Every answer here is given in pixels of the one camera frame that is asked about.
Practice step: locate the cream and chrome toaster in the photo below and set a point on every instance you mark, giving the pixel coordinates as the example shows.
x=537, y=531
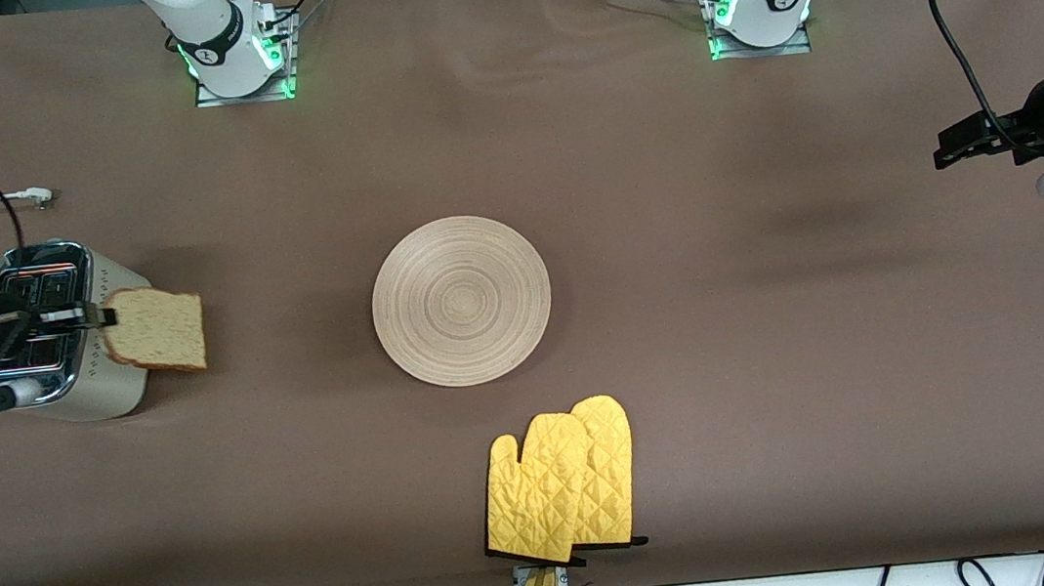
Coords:
x=122, y=279

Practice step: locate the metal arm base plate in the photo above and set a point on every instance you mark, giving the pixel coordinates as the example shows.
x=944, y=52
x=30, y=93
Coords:
x=205, y=99
x=799, y=47

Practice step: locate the small metal bracket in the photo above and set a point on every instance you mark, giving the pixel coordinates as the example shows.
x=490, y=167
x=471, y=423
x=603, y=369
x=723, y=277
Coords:
x=519, y=580

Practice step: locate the matte table cover sheet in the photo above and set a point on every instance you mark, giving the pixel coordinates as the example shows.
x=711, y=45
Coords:
x=663, y=149

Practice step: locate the brown bread slice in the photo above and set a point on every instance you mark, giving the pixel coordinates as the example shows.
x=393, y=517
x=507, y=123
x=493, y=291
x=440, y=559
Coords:
x=158, y=330

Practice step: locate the yellow quilted oven mitt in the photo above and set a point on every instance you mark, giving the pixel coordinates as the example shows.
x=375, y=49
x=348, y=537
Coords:
x=536, y=498
x=614, y=479

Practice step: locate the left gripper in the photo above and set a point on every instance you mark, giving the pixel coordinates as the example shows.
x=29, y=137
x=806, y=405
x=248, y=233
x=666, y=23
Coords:
x=1031, y=120

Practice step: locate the round wooden plate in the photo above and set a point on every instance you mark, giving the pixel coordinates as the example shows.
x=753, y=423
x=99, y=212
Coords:
x=493, y=296

